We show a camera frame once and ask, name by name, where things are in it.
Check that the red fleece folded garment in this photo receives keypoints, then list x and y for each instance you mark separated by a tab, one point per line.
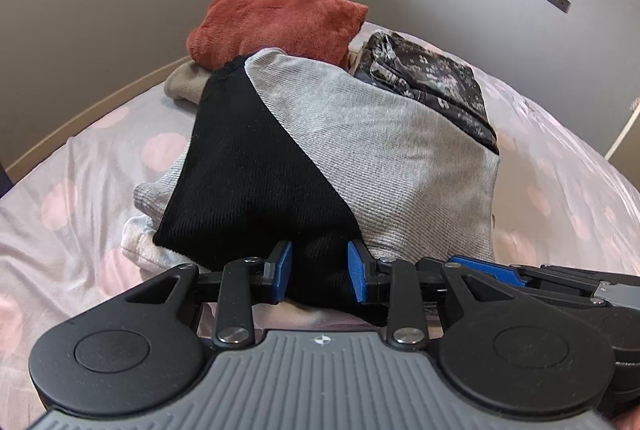
315	29

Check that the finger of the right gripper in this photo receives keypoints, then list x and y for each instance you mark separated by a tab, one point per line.
504	274

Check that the pink dotted bed sheet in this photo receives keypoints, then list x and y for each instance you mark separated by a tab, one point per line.
90	340

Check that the dark floral folded garment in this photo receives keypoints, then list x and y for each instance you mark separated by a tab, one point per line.
390	62

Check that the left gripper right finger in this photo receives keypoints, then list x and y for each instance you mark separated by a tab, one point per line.
363	272

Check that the grey and black sweater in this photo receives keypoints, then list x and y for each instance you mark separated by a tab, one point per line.
292	149

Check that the beige door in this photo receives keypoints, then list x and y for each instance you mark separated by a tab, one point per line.
634	108

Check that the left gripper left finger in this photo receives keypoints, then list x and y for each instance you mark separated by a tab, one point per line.
276	272

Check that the tan folded garment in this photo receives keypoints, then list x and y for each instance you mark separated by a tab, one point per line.
187	82

